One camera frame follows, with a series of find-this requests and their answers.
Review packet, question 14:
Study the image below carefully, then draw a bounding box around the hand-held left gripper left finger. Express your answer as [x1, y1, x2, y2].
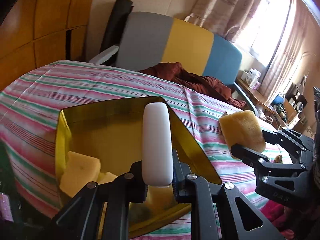
[50, 161, 150, 240]

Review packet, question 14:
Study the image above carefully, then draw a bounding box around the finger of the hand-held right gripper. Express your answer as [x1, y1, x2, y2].
[261, 127, 314, 153]
[230, 144, 304, 202]

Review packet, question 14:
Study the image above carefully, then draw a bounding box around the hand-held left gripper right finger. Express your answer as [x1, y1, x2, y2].
[172, 149, 285, 240]

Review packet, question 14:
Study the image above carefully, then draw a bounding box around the gold metal box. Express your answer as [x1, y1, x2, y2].
[55, 96, 222, 239]

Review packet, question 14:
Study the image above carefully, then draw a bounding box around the black speaker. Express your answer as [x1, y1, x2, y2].
[295, 95, 308, 113]

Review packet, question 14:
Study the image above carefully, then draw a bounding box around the wooden desk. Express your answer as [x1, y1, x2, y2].
[236, 77, 278, 115]

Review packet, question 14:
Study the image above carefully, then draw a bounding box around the white container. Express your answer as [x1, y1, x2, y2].
[244, 69, 262, 89]

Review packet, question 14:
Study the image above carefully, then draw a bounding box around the dark red blanket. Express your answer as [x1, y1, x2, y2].
[139, 62, 247, 110]

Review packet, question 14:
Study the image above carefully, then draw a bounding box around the patterned curtain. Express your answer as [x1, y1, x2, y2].
[260, 0, 320, 105]
[185, 0, 273, 43]

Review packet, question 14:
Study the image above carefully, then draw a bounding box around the striped bed sheet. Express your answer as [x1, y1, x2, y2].
[0, 60, 295, 240]

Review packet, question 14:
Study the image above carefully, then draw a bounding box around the window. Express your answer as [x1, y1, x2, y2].
[235, 0, 293, 63]

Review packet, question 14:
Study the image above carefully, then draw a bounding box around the white foam piece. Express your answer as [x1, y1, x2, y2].
[89, 45, 120, 67]

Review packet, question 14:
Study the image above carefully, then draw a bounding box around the grey yellow blue headboard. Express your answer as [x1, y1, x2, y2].
[116, 11, 243, 85]

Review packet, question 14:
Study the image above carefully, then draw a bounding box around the pink patterned cloth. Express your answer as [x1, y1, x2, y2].
[0, 192, 13, 223]

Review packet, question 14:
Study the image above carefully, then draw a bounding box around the black rolled mat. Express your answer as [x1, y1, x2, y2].
[100, 0, 134, 54]

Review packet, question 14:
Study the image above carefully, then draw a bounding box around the wooden wardrobe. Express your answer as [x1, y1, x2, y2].
[0, 0, 97, 90]

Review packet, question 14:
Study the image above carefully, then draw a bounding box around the grey metal frame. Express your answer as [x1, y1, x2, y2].
[232, 84, 259, 117]

